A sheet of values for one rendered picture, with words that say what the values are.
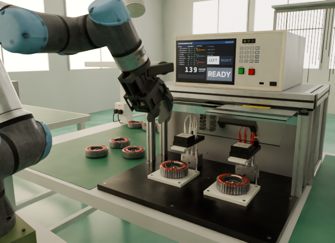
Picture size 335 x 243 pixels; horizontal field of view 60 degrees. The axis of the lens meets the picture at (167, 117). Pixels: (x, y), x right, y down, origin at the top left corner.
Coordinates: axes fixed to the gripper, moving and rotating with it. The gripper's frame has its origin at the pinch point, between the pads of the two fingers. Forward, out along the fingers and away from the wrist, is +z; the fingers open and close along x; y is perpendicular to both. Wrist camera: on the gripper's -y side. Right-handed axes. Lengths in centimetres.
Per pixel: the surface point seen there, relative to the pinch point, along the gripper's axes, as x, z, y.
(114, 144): -62, 49, -16
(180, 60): -18.9, 10.5, -39.1
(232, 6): -249, 281, -619
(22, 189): -213, 128, 7
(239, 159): 11.8, 31.6, -11.4
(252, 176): 14.1, 43.9, -13.3
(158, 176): -16.6, 34.2, 1.9
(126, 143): -58, 51, -20
